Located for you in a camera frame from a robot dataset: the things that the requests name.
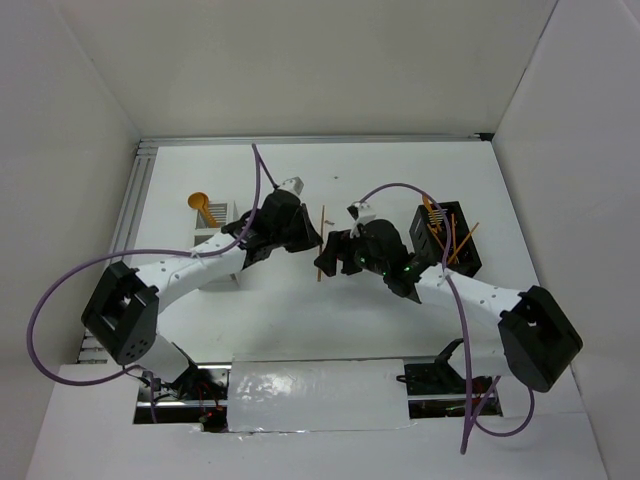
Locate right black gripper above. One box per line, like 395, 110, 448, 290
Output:
314, 229, 389, 276

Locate orange chopstick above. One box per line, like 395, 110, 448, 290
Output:
316, 204, 326, 283
448, 213, 458, 265
448, 222, 480, 264

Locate orange spoon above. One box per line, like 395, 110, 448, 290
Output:
187, 192, 219, 228

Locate orange fork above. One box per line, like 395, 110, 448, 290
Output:
422, 195, 442, 231

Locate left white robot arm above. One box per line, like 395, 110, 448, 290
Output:
81, 187, 322, 399

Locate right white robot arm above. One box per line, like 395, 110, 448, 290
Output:
314, 219, 583, 393

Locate white utensil container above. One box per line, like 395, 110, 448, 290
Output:
192, 199, 244, 292

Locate black utensil container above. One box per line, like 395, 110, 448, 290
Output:
409, 201, 482, 277

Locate white tape sheet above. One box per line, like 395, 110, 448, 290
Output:
227, 359, 410, 433

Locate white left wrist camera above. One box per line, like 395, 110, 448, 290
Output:
278, 176, 304, 197

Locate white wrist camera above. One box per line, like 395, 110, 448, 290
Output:
278, 176, 304, 197
347, 201, 376, 238

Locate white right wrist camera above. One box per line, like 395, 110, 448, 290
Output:
347, 201, 376, 238

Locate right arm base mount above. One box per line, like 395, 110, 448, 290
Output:
396, 338, 466, 420

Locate aluminium rail at back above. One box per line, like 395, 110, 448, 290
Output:
139, 132, 495, 148

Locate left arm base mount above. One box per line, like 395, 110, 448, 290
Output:
127, 364, 231, 433

